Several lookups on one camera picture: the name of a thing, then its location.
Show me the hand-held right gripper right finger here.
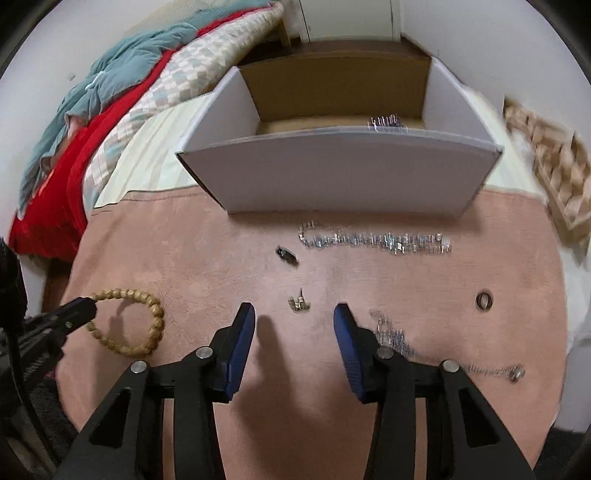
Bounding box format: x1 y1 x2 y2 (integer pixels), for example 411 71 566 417
333 303 536 480

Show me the checkered pillow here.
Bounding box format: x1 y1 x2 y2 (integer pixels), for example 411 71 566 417
82 4 286 204

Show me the teal blanket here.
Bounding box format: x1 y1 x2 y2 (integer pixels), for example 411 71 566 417
17 0 278 214

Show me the white cardboard box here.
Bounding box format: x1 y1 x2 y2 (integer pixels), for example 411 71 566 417
174 52 504 219

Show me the red blanket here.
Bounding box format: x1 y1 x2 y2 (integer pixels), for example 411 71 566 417
9 14 252 259

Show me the pink blanket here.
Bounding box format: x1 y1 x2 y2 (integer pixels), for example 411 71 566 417
55 183 568 480

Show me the silver chain bracelet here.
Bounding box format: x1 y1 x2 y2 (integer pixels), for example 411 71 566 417
298 222 453 256

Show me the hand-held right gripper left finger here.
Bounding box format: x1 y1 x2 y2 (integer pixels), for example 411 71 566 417
54 302 256 480

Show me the cream bed sheet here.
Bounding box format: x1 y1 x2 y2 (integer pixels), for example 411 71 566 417
95 95 213 208

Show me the thin silver necklace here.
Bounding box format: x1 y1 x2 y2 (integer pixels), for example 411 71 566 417
368 312 526 383

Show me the wooden bead bracelet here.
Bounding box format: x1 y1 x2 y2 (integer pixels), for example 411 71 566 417
86 288 166 358

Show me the small silver earring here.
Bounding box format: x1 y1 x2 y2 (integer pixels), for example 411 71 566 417
288 287 311 313

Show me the wooden lattice rack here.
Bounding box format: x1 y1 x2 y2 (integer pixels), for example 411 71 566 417
502 96 591 252

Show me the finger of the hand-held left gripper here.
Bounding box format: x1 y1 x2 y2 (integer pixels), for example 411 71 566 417
28 298 98 352

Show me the silver jewelry in box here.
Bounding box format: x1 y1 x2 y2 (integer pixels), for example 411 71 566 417
367 113 408 133

